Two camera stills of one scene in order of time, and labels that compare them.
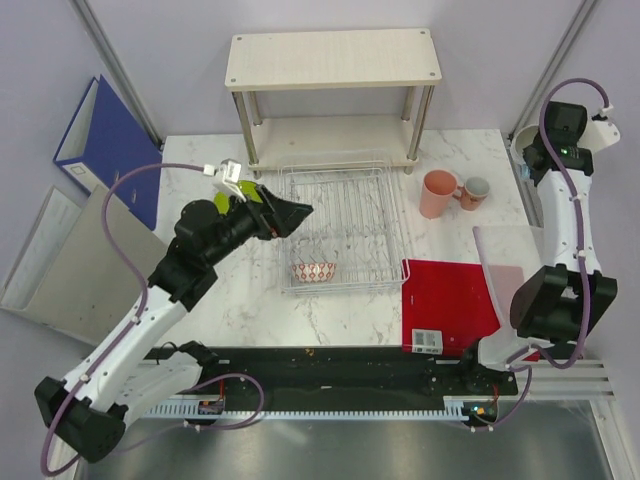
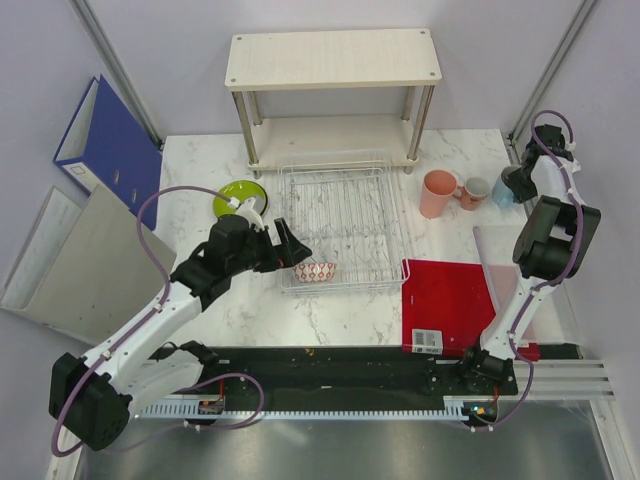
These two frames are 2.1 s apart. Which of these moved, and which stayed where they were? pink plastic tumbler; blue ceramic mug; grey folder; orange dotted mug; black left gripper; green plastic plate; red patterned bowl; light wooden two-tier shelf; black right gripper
Moved: black left gripper; black right gripper; blue ceramic mug
Stayed: orange dotted mug; pink plastic tumbler; red patterned bowl; green plastic plate; grey folder; light wooden two-tier shelf
